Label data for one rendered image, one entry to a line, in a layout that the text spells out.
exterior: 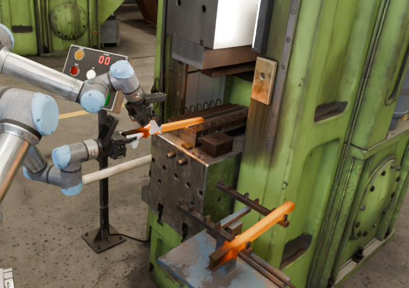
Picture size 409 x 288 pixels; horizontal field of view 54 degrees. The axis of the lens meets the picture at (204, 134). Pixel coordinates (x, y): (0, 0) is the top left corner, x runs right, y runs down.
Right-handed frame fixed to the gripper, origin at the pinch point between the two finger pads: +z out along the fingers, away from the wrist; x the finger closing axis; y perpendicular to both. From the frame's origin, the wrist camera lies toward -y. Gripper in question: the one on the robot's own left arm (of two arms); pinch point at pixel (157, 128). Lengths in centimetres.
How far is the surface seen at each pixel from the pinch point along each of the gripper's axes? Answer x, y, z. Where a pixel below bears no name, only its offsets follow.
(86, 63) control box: -60, -6, -11
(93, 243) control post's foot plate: -57, 50, 87
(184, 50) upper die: -3.7, -28.3, -19.7
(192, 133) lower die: 5.1, -11.2, 10.5
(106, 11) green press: -466, -199, 157
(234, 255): 66, 23, -2
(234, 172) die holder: 22.2, -13.7, 29.9
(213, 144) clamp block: 18.6, -11.3, 10.5
